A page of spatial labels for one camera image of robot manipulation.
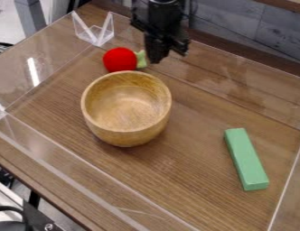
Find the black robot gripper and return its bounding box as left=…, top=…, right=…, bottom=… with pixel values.
left=131, top=0, right=189, bottom=64

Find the red plush fruit green leaf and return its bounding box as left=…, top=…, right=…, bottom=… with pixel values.
left=103, top=47, right=147, bottom=72

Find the round wooden bowl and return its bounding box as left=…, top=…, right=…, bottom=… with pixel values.
left=80, top=70, right=171, bottom=147

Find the grey pillar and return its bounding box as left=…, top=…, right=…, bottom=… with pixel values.
left=13, top=0, right=46, bottom=37

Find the green rectangular block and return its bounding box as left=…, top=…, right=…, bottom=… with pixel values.
left=223, top=128, right=268, bottom=191

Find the black metal stand base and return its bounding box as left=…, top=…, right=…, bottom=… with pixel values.
left=0, top=190, right=65, bottom=231

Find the clear acrylic corner bracket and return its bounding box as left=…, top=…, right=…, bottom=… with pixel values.
left=71, top=11, right=113, bottom=47

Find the clear acrylic tray enclosure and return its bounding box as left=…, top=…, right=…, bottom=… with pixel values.
left=0, top=18, right=300, bottom=231

